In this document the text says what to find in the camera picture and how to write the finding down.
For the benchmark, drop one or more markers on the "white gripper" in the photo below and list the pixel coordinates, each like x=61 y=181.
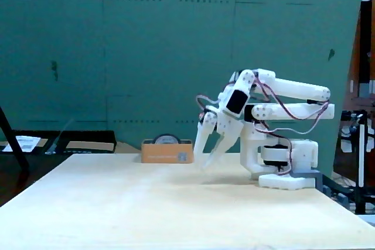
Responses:
x=225 y=128

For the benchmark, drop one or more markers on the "black tape roll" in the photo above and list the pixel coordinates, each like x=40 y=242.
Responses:
x=167 y=139

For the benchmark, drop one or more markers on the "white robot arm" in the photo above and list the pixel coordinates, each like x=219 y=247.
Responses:
x=293 y=87

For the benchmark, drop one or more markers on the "metal tray with orange sides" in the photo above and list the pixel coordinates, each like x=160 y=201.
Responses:
x=164 y=153

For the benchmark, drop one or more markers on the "grey table clamp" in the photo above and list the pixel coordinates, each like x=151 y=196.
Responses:
x=317 y=178

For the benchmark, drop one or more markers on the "flat black box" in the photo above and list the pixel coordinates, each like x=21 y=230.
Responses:
x=88 y=138

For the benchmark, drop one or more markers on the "green backdrop board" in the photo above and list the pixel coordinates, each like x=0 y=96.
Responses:
x=117 y=56

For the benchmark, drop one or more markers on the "brown shelf unit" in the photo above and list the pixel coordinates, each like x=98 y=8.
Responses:
x=366 y=56

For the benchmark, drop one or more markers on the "printed white paper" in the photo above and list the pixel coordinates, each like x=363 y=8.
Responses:
x=26 y=143

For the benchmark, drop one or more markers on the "black slanted stand leg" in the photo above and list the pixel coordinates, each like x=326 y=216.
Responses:
x=14 y=147

